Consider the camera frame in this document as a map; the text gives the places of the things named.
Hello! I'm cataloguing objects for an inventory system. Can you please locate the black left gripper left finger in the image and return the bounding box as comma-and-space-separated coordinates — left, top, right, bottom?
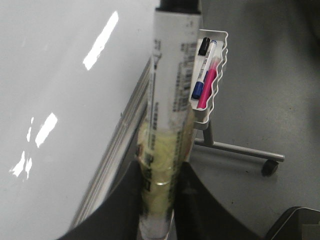
60, 160, 142, 240

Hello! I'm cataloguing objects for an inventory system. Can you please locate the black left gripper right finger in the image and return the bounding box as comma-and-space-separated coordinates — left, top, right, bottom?
174, 162, 260, 240

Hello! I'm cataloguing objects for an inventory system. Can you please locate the white black-tipped whiteboard marker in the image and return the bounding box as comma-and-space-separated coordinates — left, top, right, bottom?
137, 0, 201, 240

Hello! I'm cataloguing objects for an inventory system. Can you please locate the white whiteboard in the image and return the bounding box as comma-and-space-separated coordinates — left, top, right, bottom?
0, 0, 157, 240

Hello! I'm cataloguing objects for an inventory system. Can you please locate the grey stand leg with caster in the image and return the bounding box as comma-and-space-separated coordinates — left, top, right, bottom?
194, 121, 285, 177

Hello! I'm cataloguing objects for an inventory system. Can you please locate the grey box corner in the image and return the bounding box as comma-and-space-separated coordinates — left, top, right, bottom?
264, 206, 320, 240

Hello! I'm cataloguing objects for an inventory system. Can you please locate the pink highlighter marker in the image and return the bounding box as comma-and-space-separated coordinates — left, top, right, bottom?
197, 56, 221, 109

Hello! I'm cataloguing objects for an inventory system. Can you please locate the blue-capped white marker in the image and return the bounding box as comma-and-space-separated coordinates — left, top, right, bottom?
191, 40, 217, 100

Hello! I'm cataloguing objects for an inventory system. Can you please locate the black marker cap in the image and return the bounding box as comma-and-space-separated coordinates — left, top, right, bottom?
198, 37, 211, 56

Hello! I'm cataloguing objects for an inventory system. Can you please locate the grey whiteboard ledge rail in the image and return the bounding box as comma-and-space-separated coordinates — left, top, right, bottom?
69, 59, 152, 230

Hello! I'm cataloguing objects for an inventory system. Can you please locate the white wire marker tray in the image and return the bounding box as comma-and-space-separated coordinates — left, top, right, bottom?
189, 29, 229, 130

